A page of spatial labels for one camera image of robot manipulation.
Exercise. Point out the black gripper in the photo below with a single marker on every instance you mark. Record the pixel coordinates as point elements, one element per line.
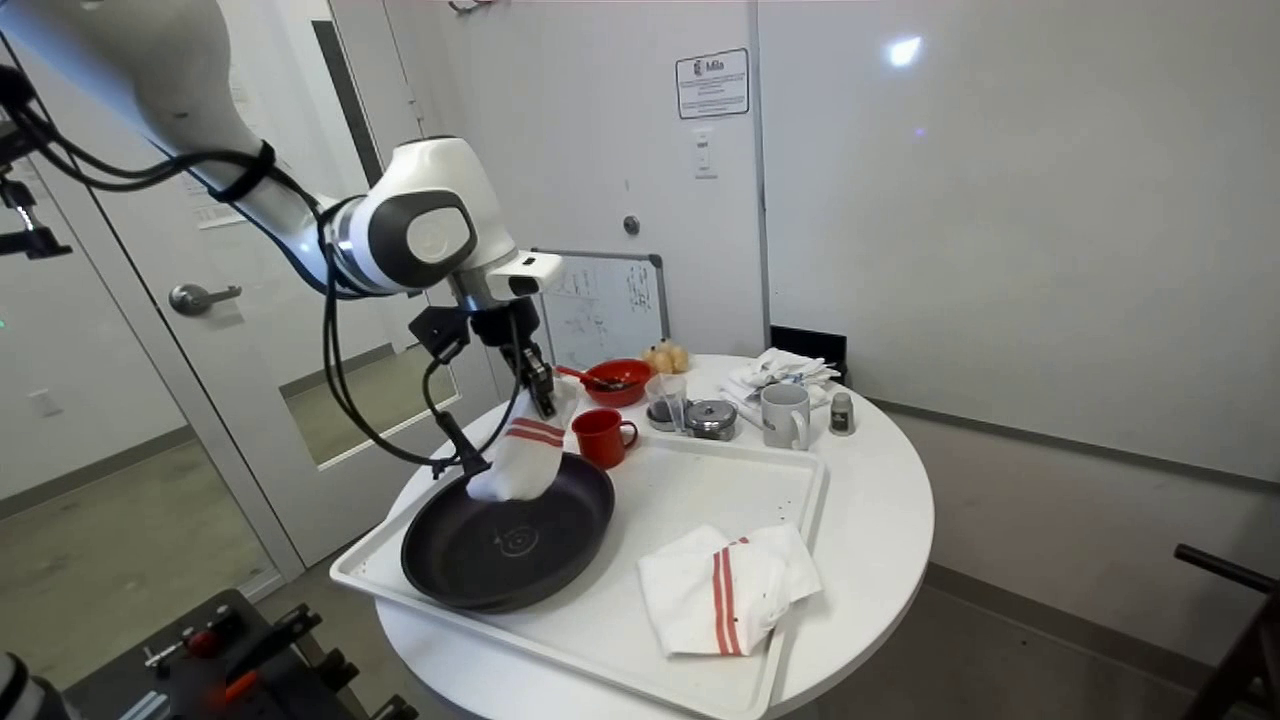
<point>513,335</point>

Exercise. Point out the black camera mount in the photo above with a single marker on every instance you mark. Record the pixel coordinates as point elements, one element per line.
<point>24,236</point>

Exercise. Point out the round grey wall knob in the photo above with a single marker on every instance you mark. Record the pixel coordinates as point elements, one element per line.
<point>630,226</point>

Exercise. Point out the small framed whiteboard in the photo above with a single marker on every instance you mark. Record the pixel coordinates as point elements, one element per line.
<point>604,313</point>

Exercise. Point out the black tool cart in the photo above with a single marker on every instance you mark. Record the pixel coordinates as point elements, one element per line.
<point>146,685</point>

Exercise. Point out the red bowl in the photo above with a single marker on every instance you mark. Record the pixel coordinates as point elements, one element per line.
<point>616,381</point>

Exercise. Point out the round metal tin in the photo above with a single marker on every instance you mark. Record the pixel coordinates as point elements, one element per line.
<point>708,416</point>

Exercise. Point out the small dark gadget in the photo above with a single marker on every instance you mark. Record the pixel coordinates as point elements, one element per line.
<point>843,410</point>

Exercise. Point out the black frying pan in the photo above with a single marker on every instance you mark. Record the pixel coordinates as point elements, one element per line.
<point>504,553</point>

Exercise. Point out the red mug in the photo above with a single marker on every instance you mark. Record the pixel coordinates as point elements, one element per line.
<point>603,436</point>

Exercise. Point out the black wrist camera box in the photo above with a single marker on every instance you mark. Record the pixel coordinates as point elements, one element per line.
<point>443,335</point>

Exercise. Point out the white plastic tray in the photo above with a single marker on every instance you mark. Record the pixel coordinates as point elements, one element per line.
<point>707,484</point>

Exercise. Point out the small yellow object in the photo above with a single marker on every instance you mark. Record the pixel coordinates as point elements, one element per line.
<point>665,358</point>

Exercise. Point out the large wall whiteboard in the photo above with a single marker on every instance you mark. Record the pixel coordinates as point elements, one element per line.
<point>1041,226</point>

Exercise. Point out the white door with window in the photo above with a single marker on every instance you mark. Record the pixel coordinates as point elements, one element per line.
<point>253,427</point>

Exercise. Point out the black wall box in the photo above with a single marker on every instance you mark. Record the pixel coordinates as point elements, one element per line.
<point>807,348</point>

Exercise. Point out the white towel red stripes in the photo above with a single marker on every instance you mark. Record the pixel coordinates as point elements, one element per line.
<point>744,585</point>
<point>521,467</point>

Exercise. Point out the clear drinking glass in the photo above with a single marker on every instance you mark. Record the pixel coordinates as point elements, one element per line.
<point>665,401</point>

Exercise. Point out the white mug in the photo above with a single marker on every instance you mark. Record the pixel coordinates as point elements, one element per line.
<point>785,416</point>

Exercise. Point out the dark wooden chair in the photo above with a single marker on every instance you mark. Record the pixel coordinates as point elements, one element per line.
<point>1244,641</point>

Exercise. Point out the white wall sign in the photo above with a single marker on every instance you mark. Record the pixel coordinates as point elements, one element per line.
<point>715,83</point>

